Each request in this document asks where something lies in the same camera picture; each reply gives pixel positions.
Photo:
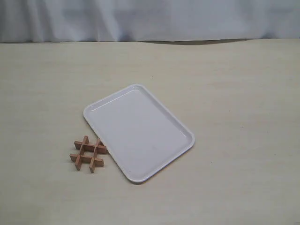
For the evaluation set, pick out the wooden notched piece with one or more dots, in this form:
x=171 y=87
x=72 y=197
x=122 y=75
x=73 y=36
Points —
x=87 y=159
x=96 y=155
x=101 y=149
x=78 y=161

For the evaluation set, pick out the white plastic tray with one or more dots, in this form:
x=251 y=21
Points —
x=141 y=134

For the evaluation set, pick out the white backdrop curtain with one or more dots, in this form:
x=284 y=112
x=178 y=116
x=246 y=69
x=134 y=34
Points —
x=147 y=20

